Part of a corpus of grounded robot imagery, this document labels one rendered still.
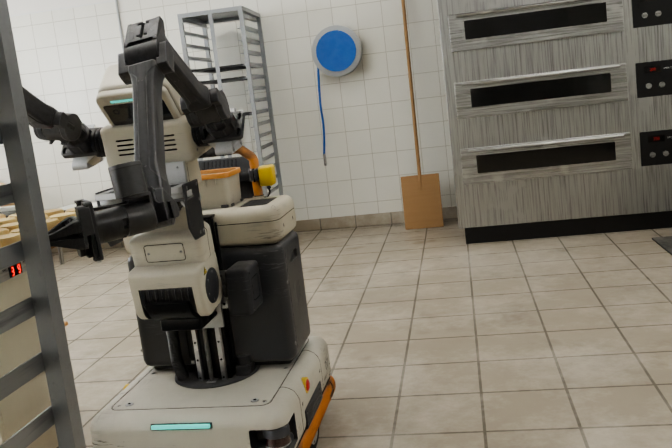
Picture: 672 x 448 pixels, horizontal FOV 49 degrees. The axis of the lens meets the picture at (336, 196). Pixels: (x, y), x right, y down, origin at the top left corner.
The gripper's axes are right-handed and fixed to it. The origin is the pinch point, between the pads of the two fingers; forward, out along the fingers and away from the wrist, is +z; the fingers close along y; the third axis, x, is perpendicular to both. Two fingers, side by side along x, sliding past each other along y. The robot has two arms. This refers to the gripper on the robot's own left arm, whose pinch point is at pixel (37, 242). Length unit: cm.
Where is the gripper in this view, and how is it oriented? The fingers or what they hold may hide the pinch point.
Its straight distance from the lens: 130.8
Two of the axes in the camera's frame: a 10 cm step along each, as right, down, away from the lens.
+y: 1.4, 9.7, 1.8
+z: -8.2, 2.2, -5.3
